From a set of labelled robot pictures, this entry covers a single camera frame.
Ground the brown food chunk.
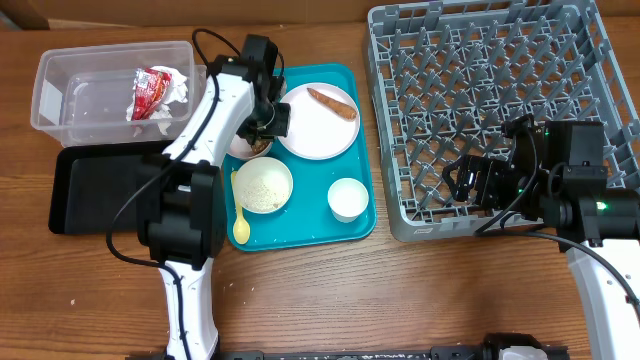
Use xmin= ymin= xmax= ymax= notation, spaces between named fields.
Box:
xmin=251 ymin=140 xmax=271 ymax=155

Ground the pink bowl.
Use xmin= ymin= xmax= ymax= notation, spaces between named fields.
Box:
xmin=227 ymin=136 xmax=273 ymax=161

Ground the white bowl with rice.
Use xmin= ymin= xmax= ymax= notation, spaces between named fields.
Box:
xmin=232 ymin=157 xmax=293 ymax=214

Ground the white napkin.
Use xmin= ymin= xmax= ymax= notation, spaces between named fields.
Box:
xmin=125 ymin=66 xmax=189 ymax=137

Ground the red snack wrapper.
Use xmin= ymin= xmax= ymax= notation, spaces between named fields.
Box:
xmin=131 ymin=68 xmax=172 ymax=121

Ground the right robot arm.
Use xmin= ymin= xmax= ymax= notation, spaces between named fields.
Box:
xmin=442 ymin=115 xmax=639 ymax=359

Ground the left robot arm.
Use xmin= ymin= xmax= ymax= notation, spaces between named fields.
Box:
xmin=135 ymin=35 xmax=290 ymax=359

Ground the grey dishwasher rack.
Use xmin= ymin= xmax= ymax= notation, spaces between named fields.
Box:
xmin=366 ymin=0 xmax=639 ymax=242

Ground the clear plastic waste bin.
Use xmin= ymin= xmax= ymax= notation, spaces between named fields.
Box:
xmin=30 ymin=41 xmax=206 ymax=147

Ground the large white plate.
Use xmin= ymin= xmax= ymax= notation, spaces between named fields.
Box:
xmin=279 ymin=82 xmax=361 ymax=160

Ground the teal serving tray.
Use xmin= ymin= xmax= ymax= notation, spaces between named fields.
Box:
xmin=219 ymin=63 xmax=378 ymax=253

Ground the white cup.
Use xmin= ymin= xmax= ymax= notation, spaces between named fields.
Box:
xmin=328 ymin=178 xmax=369 ymax=223

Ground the yellow plastic spoon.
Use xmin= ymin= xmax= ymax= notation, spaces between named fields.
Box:
xmin=230 ymin=171 xmax=251 ymax=245

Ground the black plastic tray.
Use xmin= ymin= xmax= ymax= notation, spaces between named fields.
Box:
xmin=48 ymin=140 xmax=171 ymax=235

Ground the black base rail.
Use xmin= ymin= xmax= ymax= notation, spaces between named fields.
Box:
xmin=213 ymin=333 xmax=570 ymax=360

